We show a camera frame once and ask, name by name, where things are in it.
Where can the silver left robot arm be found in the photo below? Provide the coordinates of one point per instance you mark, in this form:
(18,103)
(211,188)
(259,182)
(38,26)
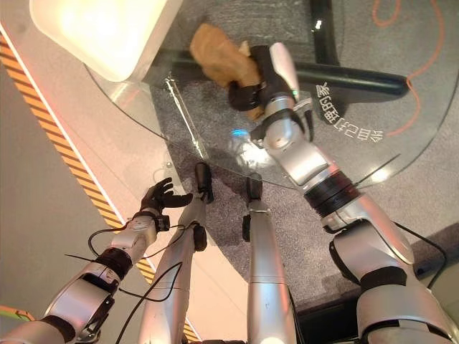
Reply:
(86,283)

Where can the silver right robot leg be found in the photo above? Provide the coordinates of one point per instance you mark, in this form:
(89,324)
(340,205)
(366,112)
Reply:
(265,272)

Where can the grey carpet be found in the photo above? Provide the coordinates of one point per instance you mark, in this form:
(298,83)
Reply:
(322,143)

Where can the round glass table top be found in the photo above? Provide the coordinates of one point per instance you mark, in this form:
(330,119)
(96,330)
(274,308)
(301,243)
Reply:
(294,96)

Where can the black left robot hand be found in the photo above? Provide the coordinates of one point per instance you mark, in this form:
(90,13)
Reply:
(160,198)

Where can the black table base frame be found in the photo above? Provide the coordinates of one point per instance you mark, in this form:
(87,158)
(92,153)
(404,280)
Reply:
(344,68)

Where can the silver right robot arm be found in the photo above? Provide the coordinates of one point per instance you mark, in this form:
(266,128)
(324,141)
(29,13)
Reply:
(353,229)

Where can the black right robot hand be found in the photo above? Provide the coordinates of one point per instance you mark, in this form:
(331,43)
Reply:
(272,77)

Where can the white plastic basket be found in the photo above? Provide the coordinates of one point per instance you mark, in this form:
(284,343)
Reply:
(98,34)

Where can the yellow black hazard tape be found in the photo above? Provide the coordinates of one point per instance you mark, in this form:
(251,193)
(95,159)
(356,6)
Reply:
(75,157)

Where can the tan cleaning cloth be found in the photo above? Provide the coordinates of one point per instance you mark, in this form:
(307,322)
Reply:
(224,59)

